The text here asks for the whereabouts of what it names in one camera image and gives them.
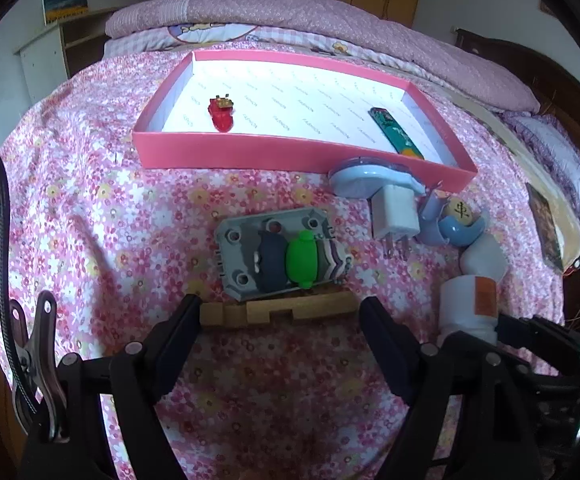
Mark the white charger plug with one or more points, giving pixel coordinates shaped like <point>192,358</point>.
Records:
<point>395,212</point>

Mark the grey plastic plate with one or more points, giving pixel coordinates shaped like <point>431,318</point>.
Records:
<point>237,255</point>

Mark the wooden block piece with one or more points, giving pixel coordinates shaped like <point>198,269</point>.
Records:
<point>270,312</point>

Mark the blue and white toy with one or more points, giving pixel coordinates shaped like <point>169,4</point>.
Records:
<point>457,232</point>

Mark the teal patterned lighter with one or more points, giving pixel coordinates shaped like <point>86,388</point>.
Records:
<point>395,132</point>

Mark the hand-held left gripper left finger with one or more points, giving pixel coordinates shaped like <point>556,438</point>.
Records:
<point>186,317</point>

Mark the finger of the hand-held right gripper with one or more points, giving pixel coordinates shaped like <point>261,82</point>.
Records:
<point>530,330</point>

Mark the blue picture book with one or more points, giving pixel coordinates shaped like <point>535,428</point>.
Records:
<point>65,2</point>

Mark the folded pink quilt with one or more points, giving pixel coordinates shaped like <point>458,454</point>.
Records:
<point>320,15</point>

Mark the pink cardboard box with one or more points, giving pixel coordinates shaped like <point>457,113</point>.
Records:
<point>300,105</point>

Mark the white bottle orange label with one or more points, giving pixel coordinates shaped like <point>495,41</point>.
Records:
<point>465,305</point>

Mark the green rubber toy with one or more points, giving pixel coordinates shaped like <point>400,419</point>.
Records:
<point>302,260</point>

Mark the dark wooden headboard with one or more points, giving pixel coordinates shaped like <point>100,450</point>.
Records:
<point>555,70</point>

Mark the purple frilled pillow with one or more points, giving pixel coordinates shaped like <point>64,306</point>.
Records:
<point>565,160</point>

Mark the navy toy figure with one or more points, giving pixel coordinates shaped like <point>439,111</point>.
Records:
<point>272,265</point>

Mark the white shelf unit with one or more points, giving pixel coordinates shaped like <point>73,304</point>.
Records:
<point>45,55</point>

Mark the blue round case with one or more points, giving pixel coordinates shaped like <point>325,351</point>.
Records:
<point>365,177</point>

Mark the pink floral bed sheet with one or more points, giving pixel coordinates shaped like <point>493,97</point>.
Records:
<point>95,185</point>

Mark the dark cover book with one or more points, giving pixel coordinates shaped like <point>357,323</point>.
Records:
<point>545,225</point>

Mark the wooden chess piece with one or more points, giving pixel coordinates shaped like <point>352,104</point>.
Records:
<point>460,210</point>

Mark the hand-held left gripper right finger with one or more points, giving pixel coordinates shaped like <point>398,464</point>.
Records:
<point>374,322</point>

